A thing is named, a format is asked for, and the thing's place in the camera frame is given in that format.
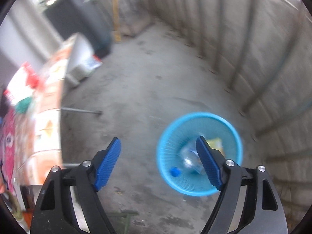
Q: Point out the red printed snack bag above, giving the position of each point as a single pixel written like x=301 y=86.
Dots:
x=20 y=82

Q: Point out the leaf patterned tablecloth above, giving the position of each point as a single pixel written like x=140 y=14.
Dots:
x=48 y=97

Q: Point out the metal balcony railing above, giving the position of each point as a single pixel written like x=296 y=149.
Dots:
x=236 y=73

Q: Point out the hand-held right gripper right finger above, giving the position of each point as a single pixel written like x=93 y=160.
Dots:
x=207 y=163

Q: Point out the green plastic bag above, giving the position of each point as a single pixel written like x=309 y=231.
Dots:
x=24 y=104

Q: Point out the blue plastic basket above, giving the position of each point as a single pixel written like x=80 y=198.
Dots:
x=175 y=136

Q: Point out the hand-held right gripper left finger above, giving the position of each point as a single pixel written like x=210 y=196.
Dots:
x=108 y=165

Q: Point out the dark grey cabinet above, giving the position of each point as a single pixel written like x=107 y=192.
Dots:
x=85 y=22

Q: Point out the metal table leg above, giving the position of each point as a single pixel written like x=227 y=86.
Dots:
x=80 y=111

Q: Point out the yellow snack packet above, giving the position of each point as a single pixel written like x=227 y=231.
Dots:
x=215 y=146

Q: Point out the clear plastic bottle blue cap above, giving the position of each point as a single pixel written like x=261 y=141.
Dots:
x=187 y=156

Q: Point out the pink floral blanket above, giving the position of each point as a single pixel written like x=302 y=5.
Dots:
x=9 y=136

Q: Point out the metal dustpan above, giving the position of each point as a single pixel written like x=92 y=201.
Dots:
x=132 y=28

